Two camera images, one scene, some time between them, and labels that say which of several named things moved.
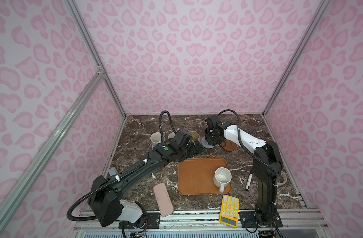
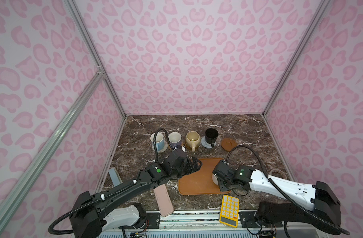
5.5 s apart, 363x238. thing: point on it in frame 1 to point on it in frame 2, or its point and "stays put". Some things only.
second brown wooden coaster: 229,146 stays put
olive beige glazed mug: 195,135 stays put
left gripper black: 194,151 to 191,168
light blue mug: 155,138 stays put
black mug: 210,135 stays put
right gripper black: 220,141 to 220,187
